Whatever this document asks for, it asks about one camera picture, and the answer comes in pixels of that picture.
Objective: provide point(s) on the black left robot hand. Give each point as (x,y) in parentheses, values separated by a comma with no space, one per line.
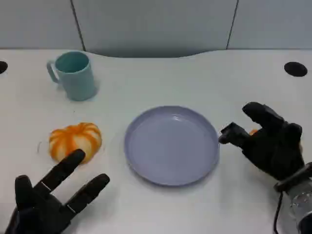
(41,207)

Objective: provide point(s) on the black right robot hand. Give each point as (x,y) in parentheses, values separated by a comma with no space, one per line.
(278,148)

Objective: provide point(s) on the orange and white toy bread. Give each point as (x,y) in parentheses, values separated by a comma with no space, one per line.
(70,139)
(253,132)

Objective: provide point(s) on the lilac plate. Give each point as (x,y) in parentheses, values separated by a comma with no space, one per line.
(170,148)

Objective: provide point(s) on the pale green mug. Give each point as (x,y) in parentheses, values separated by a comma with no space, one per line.
(78,80)

